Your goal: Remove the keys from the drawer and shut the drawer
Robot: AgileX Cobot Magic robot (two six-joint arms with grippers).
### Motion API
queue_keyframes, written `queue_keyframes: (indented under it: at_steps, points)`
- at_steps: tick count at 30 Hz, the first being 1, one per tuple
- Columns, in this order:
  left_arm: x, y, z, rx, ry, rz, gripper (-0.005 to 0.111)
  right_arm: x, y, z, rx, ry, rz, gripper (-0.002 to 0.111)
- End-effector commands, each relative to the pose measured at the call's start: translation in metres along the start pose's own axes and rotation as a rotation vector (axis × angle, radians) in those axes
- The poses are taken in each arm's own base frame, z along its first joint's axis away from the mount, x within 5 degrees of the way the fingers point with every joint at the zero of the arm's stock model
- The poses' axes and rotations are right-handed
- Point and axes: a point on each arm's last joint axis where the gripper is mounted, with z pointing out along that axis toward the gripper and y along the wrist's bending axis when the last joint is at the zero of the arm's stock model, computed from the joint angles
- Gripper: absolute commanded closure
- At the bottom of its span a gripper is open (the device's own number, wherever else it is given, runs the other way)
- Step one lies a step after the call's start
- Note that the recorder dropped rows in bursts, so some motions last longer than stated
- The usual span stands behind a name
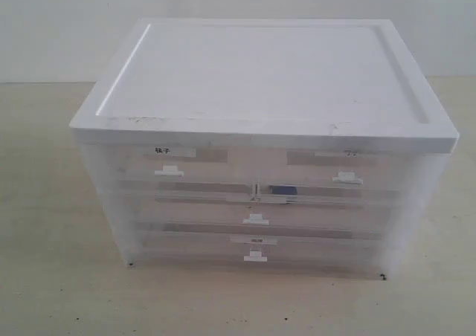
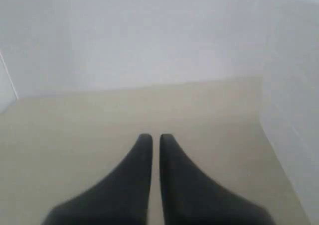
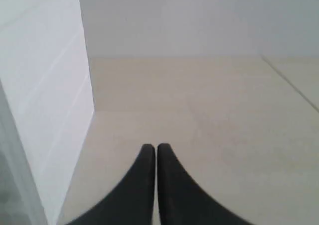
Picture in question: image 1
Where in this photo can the key bunch with blue fob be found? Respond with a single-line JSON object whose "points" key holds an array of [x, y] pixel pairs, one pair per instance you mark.
{"points": [[283, 190]]}

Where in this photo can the small drawer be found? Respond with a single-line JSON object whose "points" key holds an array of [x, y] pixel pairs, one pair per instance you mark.
{"points": [[204, 170], [342, 170]]}

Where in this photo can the white translucent drawer cabinet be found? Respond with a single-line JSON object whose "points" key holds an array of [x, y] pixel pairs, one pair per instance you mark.
{"points": [[326, 85]]}

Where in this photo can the top right small drawer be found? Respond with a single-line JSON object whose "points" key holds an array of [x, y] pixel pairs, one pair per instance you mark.
{"points": [[342, 170]]}

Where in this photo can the top left small drawer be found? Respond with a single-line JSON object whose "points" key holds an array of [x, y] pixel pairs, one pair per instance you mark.
{"points": [[204, 170]]}

